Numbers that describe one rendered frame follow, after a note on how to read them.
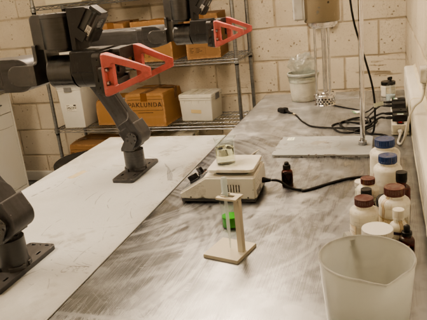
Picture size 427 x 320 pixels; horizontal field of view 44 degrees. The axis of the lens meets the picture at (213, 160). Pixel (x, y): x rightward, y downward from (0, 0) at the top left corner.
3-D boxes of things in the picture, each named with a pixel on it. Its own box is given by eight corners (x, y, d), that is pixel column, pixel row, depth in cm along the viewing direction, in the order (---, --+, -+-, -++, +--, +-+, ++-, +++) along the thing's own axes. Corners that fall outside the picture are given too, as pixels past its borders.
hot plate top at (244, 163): (206, 173, 133) (206, 169, 133) (218, 157, 144) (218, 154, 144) (253, 173, 130) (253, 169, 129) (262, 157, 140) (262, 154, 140)
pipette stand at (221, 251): (203, 257, 108) (196, 199, 104) (223, 240, 114) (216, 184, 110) (237, 264, 104) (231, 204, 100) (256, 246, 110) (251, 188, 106)
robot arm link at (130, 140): (147, 125, 165) (131, 125, 166) (135, 133, 157) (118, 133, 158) (150, 144, 166) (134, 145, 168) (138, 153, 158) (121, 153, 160)
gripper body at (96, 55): (128, 45, 93) (91, 47, 96) (100, 53, 84) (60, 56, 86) (133, 82, 95) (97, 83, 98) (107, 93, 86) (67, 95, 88)
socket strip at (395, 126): (391, 136, 174) (391, 122, 172) (390, 107, 210) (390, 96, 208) (409, 135, 172) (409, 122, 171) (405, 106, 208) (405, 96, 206)
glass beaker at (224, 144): (219, 169, 133) (216, 139, 130) (213, 164, 138) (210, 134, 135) (242, 165, 134) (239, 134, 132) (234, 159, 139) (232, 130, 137)
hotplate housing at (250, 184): (180, 202, 137) (176, 173, 135) (196, 184, 149) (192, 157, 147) (265, 204, 131) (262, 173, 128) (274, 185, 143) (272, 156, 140)
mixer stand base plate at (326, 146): (271, 157, 165) (271, 154, 165) (282, 139, 183) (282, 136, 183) (372, 157, 156) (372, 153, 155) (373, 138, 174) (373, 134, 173)
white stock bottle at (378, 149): (382, 195, 128) (381, 144, 124) (363, 186, 135) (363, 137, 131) (406, 189, 130) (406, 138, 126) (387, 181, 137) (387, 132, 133)
